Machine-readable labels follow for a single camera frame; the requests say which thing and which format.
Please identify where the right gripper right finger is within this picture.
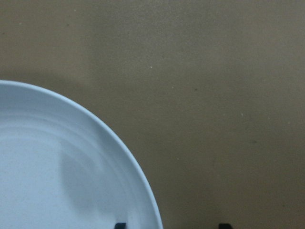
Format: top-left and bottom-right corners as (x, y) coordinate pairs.
(218, 223), (232, 229)

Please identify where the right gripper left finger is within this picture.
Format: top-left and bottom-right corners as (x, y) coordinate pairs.
(114, 222), (126, 229)

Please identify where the light blue plate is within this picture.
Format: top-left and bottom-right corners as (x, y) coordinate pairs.
(0, 81), (163, 229)

